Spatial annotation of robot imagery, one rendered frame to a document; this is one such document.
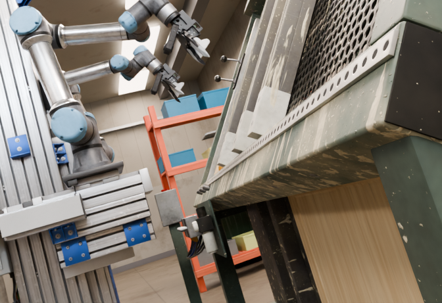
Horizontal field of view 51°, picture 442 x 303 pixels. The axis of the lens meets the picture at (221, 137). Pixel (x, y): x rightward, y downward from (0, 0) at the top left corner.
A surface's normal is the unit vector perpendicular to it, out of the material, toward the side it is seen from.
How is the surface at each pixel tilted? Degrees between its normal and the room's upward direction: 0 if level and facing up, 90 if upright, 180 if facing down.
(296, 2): 90
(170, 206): 90
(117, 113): 90
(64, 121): 97
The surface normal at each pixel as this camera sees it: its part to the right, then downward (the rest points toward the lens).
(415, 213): -0.95, 0.26
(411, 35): 0.15, -0.18
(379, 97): -0.95, -0.30
